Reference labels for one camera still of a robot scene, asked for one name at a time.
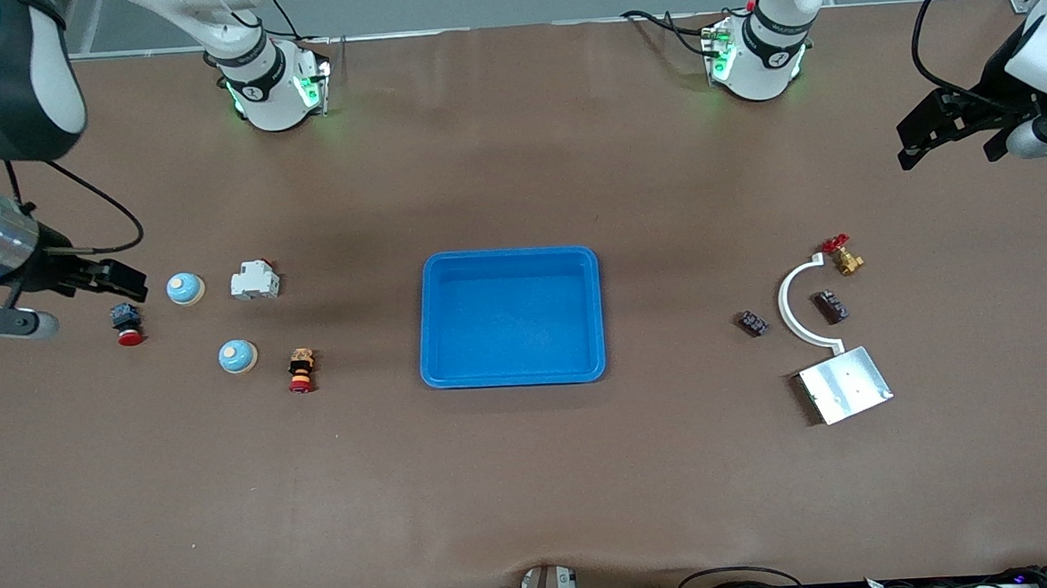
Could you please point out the white curved plastic bracket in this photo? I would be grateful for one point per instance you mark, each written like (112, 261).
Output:
(784, 303)

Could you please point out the silver metal plate block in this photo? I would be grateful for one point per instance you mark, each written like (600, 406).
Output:
(846, 385)

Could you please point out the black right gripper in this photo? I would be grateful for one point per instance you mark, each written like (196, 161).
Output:
(49, 269)

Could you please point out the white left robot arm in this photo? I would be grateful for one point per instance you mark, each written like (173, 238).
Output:
(758, 58)

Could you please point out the orange red stacked switch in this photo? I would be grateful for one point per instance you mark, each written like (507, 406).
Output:
(302, 368)

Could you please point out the blue plastic tray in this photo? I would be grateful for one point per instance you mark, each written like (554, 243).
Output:
(511, 317)

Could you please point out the small black connector block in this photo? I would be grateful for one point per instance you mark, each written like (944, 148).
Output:
(751, 323)

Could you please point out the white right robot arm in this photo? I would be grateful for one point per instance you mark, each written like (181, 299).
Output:
(262, 93)

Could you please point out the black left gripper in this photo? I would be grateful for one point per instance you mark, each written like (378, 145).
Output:
(992, 101)

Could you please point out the red mushroom push button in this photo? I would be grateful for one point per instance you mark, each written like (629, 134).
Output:
(127, 322)

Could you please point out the blue service bell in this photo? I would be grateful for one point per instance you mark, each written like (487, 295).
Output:
(237, 356)
(185, 288)

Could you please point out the white circuit breaker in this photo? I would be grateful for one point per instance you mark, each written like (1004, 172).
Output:
(254, 283)

